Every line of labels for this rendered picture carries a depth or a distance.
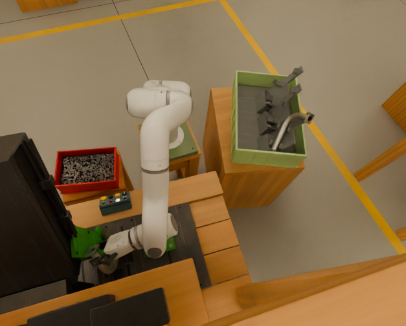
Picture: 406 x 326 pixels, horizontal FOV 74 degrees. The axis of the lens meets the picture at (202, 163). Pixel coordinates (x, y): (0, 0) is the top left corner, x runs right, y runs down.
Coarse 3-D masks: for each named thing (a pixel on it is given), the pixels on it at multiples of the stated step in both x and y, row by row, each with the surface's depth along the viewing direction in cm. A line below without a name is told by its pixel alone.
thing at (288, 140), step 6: (294, 120) 154; (300, 120) 150; (288, 126) 156; (294, 126) 153; (276, 132) 163; (288, 132) 155; (294, 132) 153; (258, 138) 167; (264, 138) 163; (270, 138) 161; (282, 138) 158; (288, 138) 154; (294, 138) 150; (258, 144) 166; (264, 144) 161; (270, 144) 159; (288, 144) 152; (264, 150) 160; (270, 150) 157; (276, 150) 159
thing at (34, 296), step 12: (36, 288) 89; (48, 288) 90; (60, 288) 90; (72, 288) 95; (84, 288) 106; (0, 300) 87; (12, 300) 87; (24, 300) 88; (36, 300) 88; (48, 300) 88; (0, 312) 86
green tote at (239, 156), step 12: (240, 72) 180; (252, 72) 180; (240, 84) 189; (252, 84) 189; (264, 84) 188; (288, 84) 187; (300, 108) 169; (300, 132) 163; (300, 144) 162; (240, 156) 159; (252, 156) 158; (264, 156) 157; (276, 156) 156; (288, 156) 155; (300, 156) 154
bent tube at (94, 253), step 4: (96, 244) 102; (92, 248) 101; (96, 248) 99; (88, 252) 99; (92, 252) 98; (96, 252) 100; (88, 256) 97; (92, 256) 99; (96, 256) 99; (116, 260) 112; (112, 264) 109; (116, 264) 111; (100, 268) 101; (104, 268) 102; (108, 268) 104; (112, 268) 106; (104, 272) 103; (108, 272) 104; (112, 272) 107
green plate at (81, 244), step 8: (80, 232) 100; (88, 232) 105; (72, 240) 94; (80, 240) 98; (88, 240) 103; (96, 240) 109; (72, 248) 93; (80, 248) 96; (88, 248) 101; (72, 256) 92; (80, 256) 95
